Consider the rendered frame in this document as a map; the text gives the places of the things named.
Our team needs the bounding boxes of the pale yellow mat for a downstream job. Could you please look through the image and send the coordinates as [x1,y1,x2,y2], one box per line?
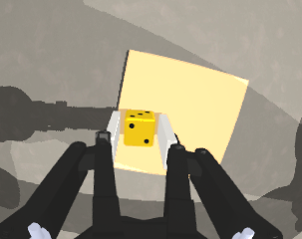
[114,50,248,175]

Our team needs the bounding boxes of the yellow die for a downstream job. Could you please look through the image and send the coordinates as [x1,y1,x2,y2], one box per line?
[124,110,155,147]

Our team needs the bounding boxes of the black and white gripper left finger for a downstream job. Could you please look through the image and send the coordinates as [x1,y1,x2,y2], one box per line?
[0,112,125,239]

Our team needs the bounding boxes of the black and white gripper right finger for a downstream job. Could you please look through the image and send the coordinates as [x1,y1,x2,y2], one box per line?
[157,114,283,239]

